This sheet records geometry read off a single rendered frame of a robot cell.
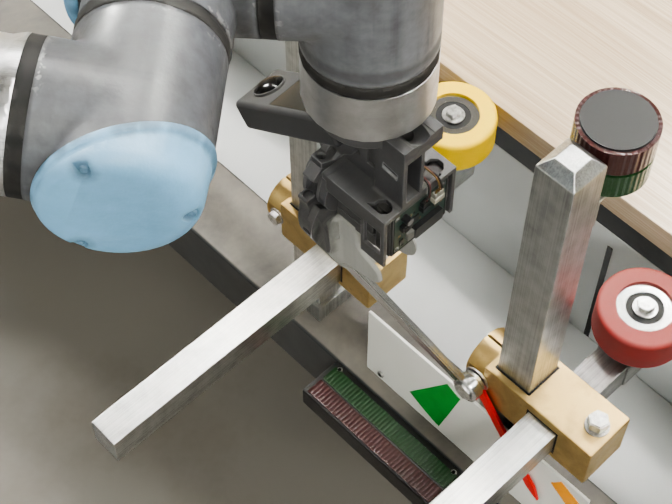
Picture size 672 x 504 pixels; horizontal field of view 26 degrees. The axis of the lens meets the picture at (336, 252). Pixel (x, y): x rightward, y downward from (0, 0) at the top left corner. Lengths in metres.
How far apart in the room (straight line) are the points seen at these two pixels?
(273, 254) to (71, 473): 0.77
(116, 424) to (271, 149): 0.53
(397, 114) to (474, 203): 0.63
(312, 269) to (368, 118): 0.40
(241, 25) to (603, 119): 0.28
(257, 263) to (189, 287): 0.83
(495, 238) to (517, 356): 0.38
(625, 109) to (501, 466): 0.32
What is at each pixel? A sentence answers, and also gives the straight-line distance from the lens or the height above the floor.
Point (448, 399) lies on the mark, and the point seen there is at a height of 0.77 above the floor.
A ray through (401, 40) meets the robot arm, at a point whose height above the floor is 1.28.
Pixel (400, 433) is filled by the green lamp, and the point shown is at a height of 0.70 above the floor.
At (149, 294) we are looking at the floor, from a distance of 2.29.
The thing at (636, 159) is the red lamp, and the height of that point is 1.14.
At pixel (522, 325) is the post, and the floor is 0.95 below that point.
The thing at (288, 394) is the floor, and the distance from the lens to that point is 2.19.
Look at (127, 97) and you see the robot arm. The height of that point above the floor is 1.34.
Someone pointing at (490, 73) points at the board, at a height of 0.90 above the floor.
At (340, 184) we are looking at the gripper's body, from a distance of 0.99.
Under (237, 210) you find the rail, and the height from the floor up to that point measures 0.70.
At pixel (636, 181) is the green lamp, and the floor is 1.12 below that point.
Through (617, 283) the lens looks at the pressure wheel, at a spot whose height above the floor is 0.91.
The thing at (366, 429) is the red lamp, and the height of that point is 0.70.
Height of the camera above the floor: 1.92
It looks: 56 degrees down
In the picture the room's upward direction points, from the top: straight up
